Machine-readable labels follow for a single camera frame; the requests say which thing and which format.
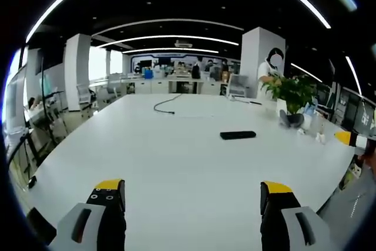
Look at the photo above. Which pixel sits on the black remote control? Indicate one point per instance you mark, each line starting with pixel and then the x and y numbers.
pixel 238 135

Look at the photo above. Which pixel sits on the small black object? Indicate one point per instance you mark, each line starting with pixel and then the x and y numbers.
pixel 32 181

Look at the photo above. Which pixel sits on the person's grey clothing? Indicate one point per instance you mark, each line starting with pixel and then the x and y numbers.
pixel 349 212

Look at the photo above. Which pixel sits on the dark round object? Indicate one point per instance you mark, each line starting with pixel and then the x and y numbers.
pixel 291 119

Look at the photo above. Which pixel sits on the green potted plant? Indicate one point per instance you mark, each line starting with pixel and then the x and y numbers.
pixel 290 93

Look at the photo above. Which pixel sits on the white cabinet desk row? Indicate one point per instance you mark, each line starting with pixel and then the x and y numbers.
pixel 173 85

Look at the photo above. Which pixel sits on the white office chair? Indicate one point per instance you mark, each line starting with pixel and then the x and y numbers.
pixel 85 93

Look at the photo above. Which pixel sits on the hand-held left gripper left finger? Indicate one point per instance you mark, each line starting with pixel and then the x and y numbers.
pixel 88 218

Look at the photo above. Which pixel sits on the black tripod stand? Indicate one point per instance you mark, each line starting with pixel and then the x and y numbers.
pixel 44 98

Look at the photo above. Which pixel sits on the grey mesh office chair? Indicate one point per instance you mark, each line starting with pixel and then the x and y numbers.
pixel 238 85

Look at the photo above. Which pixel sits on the black pen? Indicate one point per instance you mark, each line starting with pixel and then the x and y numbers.
pixel 255 102

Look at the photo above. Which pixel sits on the small white bottles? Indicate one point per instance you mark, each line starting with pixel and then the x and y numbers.
pixel 320 136

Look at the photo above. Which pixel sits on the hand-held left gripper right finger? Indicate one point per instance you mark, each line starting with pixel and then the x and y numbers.
pixel 289 218

